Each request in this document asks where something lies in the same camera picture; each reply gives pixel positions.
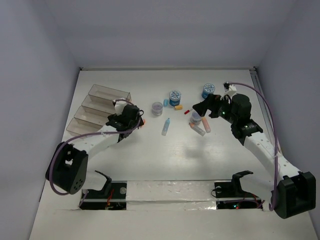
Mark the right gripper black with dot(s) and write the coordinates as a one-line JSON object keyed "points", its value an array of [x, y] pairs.
{"points": [[212, 102]]}

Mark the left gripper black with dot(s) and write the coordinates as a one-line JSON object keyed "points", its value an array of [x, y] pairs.
{"points": [[114, 117]]}

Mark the clear bead cup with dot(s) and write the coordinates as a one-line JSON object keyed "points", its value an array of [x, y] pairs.
{"points": [[157, 108], [195, 118]]}

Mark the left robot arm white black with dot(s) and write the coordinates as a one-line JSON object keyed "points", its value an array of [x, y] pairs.
{"points": [[68, 172]]}

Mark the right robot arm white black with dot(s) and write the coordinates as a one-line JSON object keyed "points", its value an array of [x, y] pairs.
{"points": [[290, 191]]}

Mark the orange highlighter marker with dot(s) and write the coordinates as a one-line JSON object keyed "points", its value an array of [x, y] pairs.
{"points": [[206, 125]]}

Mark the clear grey highlighter marker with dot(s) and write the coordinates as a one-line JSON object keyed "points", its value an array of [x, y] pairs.
{"points": [[197, 129]]}

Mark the yellow marker cap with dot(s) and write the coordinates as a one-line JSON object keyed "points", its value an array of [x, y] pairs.
{"points": [[178, 107]]}

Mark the blue marker cap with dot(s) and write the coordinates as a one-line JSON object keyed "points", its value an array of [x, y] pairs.
{"points": [[165, 103]]}

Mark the blue highlighter marker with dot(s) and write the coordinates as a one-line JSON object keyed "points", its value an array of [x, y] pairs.
{"points": [[165, 127]]}

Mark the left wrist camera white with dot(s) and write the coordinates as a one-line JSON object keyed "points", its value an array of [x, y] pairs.
{"points": [[119, 104]]}

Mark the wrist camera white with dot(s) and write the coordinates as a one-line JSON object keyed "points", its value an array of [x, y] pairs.
{"points": [[119, 104], [229, 90]]}

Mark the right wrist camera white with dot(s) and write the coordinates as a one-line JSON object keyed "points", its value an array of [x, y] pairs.
{"points": [[229, 90]]}

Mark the aluminium rail right side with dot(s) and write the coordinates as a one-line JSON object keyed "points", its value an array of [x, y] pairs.
{"points": [[264, 108]]}

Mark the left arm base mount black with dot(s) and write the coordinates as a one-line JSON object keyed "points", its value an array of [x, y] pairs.
{"points": [[100, 192]]}

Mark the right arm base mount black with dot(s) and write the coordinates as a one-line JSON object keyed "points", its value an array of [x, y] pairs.
{"points": [[230, 196]]}

